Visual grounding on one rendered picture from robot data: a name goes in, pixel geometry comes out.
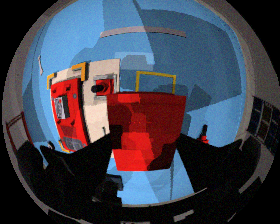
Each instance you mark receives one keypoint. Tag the yellow rectangular outline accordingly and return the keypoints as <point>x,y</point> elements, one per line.
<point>154,74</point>

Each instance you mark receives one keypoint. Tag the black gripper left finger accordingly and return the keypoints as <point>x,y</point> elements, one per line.
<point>88,166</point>

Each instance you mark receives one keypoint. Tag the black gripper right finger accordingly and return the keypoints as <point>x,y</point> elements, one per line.
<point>201,160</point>

